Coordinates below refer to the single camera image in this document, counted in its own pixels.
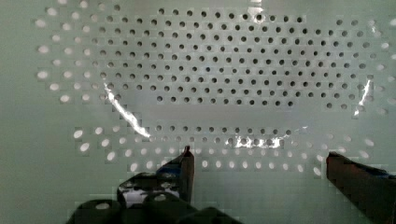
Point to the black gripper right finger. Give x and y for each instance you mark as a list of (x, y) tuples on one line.
[(371, 190)]

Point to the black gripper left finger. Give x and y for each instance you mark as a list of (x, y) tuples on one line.
[(175, 177)]

